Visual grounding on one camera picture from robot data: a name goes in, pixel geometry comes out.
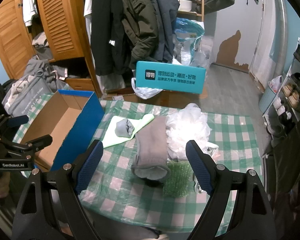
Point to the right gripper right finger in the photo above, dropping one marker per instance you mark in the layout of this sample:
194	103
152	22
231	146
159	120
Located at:
251	218

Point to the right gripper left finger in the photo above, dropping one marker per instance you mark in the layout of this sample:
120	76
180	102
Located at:
35	216

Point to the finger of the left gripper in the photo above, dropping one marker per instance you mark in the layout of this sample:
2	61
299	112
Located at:
32	143
8	122

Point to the green sparkly scrub cloth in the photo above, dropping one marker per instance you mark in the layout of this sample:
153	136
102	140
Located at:
177	184

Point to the small grey sock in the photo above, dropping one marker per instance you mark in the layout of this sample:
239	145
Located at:
124	128

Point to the white mesh bath pouf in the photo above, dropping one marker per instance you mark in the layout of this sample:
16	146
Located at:
184	125

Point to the grey towel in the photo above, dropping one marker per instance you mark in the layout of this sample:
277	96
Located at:
150	161

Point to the person's left hand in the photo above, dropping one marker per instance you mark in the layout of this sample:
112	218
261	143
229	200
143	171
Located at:
4	184

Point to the blue cardboard box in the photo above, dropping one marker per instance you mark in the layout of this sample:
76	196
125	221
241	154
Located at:
71	117

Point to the shoe rack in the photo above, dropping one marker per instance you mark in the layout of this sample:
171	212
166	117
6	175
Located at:
283	112

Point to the wooden louvered wardrobe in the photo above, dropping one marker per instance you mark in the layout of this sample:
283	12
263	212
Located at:
64	25

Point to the light blue bin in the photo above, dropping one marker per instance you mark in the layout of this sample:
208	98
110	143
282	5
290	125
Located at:
266	99

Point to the black hanging coat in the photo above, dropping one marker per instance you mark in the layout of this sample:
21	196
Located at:
110	45

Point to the olive hanging jacket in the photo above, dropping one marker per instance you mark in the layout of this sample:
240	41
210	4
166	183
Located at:
140	24

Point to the blue white plastic bag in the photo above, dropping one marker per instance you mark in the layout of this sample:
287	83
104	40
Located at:
186	39

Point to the dark blue hanging jacket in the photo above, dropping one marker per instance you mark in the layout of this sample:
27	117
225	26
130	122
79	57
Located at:
166	13

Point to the wooden shelf unit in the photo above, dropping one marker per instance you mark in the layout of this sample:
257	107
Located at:
194	8

